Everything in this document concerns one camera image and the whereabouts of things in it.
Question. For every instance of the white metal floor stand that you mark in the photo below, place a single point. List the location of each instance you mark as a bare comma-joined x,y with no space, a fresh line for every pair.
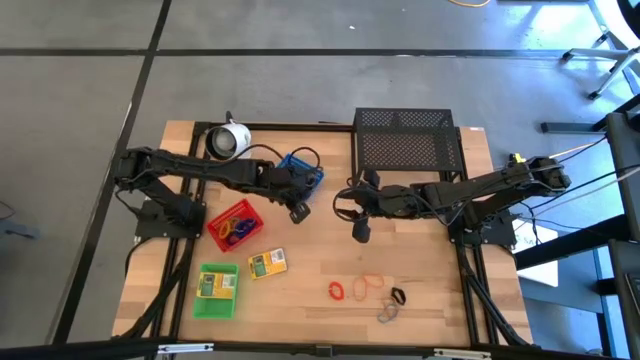
600,52

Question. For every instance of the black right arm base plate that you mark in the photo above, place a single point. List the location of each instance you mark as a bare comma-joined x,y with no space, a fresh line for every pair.
500,239

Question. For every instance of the black floor foot bar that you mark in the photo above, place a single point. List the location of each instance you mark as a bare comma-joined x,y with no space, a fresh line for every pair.
570,127

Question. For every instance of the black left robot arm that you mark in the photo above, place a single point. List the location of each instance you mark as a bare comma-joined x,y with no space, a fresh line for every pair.
215,167

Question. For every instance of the black perforated metal shelf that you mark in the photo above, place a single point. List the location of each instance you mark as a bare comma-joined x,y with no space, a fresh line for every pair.
400,120

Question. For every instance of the orange silicone wristband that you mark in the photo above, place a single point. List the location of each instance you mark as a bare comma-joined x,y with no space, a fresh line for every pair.
377,276
355,290

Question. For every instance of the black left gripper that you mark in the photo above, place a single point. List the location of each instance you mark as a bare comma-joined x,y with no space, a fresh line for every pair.
290,185

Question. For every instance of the red plastic basket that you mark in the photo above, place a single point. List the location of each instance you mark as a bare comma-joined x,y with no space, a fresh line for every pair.
240,207

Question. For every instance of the yellow power strip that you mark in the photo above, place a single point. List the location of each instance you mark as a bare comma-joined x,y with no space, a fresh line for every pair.
519,158

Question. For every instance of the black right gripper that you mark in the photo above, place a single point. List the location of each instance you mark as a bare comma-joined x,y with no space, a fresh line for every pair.
385,200

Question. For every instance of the black aluminium table frame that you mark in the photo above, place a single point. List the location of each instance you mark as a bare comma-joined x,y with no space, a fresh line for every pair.
280,126

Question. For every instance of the blue silicone wristband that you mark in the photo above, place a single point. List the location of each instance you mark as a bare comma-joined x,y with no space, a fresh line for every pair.
397,305
380,316

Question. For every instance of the green plastic basket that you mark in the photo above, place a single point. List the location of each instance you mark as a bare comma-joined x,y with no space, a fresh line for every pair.
215,307

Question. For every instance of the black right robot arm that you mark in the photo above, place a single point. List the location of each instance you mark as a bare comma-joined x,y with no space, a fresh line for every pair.
480,190

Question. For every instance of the black diagonal desk beam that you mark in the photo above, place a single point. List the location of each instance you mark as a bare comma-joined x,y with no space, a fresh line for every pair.
565,245

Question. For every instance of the yellow green crayon box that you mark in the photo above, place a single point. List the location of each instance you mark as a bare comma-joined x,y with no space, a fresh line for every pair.
217,286
267,264

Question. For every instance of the silver aluminium bracket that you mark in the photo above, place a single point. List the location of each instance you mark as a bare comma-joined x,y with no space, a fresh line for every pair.
185,348
460,354

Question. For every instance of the blue plastic basket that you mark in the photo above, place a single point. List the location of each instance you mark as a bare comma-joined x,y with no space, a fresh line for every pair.
295,162

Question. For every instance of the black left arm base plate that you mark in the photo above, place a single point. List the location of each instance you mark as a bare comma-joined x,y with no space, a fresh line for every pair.
150,225

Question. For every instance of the white box under table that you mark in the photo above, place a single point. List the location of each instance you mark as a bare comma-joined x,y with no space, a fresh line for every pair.
542,270

